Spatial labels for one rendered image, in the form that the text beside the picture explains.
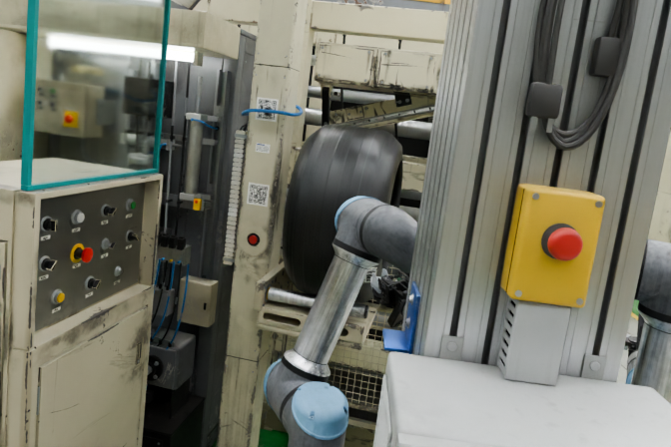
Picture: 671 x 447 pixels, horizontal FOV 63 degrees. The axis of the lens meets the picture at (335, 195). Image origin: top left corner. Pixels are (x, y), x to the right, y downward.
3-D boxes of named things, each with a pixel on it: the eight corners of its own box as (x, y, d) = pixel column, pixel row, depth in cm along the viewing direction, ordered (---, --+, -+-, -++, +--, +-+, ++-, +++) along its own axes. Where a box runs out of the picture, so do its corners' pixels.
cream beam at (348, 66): (313, 81, 203) (317, 41, 201) (327, 86, 228) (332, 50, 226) (477, 99, 192) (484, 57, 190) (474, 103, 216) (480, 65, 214)
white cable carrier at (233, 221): (223, 263, 193) (236, 130, 186) (228, 260, 198) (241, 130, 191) (234, 265, 192) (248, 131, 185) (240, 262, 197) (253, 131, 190)
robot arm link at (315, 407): (299, 478, 105) (307, 414, 103) (276, 438, 117) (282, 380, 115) (352, 467, 110) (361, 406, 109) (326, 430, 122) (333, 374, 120)
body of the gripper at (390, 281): (397, 267, 156) (423, 286, 146) (400, 292, 159) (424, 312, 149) (375, 276, 153) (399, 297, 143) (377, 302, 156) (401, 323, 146)
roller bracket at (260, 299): (252, 310, 179) (255, 282, 178) (287, 278, 218) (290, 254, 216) (261, 312, 178) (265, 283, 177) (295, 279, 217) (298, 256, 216)
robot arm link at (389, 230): (413, 205, 106) (538, 326, 128) (384, 195, 116) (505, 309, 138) (377, 251, 105) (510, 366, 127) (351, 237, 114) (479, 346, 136)
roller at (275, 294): (269, 283, 185) (269, 294, 187) (264, 290, 181) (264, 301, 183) (369, 302, 178) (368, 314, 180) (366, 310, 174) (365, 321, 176)
